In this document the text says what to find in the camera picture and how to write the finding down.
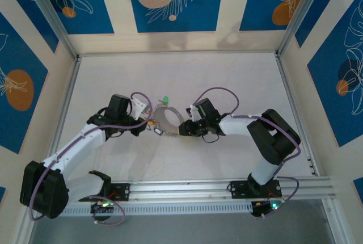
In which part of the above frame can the perforated metal key holder plate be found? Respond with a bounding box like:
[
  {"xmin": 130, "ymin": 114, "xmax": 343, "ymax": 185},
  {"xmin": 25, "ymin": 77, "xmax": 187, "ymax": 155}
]
[{"xmin": 151, "ymin": 104, "xmax": 185, "ymax": 137}]

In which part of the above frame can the aluminium table side rail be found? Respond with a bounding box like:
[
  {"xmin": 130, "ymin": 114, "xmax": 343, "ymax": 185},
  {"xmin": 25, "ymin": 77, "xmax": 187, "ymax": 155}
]
[
  {"xmin": 42, "ymin": 56, "xmax": 83, "ymax": 171},
  {"xmin": 275, "ymin": 52, "xmax": 320, "ymax": 178}
]

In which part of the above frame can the aluminium mounting rail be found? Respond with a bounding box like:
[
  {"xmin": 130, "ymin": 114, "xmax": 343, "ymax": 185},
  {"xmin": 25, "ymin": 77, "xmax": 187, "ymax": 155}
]
[{"xmin": 65, "ymin": 175, "xmax": 337, "ymax": 204}]

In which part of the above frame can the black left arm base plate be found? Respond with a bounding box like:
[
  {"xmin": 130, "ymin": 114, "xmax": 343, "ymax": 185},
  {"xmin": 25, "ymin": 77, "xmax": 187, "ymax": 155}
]
[{"xmin": 78, "ymin": 183, "xmax": 130, "ymax": 202}]

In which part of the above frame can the white slotted cable duct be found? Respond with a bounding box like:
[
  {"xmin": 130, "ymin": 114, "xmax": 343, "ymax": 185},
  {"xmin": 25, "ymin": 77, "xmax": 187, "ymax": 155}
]
[{"xmin": 61, "ymin": 200, "xmax": 253, "ymax": 216}]

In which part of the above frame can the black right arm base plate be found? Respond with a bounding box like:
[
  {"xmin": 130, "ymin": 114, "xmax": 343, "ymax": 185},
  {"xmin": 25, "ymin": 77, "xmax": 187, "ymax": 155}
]
[{"xmin": 229, "ymin": 180, "xmax": 281, "ymax": 199}]

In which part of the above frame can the aluminium frame post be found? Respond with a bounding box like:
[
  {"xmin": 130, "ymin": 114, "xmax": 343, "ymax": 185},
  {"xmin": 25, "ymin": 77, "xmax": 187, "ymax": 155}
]
[
  {"xmin": 21, "ymin": 0, "xmax": 80, "ymax": 61},
  {"xmin": 276, "ymin": 0, "xmax": 332, "ymax": 57}
]

